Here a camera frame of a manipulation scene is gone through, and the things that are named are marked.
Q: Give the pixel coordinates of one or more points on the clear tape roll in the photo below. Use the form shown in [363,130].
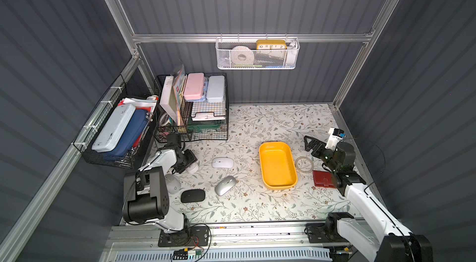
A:
[304,165]

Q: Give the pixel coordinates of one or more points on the white tape roll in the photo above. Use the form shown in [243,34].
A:
[242,56]

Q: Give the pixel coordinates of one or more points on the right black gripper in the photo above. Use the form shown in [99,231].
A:
[319,147]

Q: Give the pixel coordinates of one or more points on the pink pencil case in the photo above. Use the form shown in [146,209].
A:
[194,86]

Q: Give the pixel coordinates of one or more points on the white round mouse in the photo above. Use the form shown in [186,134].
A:
[173,184]

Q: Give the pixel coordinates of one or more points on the silver grey mouse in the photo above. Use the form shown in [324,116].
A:
[225,185]

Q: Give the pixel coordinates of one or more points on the black wire side basket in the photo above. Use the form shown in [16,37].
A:
[140,95]

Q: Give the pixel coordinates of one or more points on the black wire desk organizer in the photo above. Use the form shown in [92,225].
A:
[202,120]

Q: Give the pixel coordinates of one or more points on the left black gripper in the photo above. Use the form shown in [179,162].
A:
[188,158]

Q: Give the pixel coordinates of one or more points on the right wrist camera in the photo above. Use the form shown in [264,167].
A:
[335,136]

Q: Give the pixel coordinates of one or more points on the yellow clock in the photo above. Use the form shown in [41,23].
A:
[271,45]

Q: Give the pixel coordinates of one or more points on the white wire wall basket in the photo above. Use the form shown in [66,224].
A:
[264,59]

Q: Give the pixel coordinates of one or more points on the books in organizer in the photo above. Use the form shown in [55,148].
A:
[172,95]

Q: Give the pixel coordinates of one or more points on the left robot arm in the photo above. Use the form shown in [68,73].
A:
[146,191]

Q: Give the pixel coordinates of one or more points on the white long case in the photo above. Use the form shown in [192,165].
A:
[113,129]

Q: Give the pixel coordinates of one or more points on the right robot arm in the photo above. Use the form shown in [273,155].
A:
[389,240]

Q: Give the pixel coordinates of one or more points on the red small box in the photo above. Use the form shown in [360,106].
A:
[322,179]

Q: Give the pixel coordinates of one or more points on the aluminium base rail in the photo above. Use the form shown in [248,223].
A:
[284,241]

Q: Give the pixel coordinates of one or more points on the yellow storage box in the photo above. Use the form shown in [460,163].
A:
[277,166]

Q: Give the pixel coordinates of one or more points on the black mouse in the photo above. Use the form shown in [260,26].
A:
[193,196]

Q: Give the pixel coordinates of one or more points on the light blue pencil case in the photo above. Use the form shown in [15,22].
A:
[216,89]

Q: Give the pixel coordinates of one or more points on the dark blue case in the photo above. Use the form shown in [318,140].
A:
[132,133]

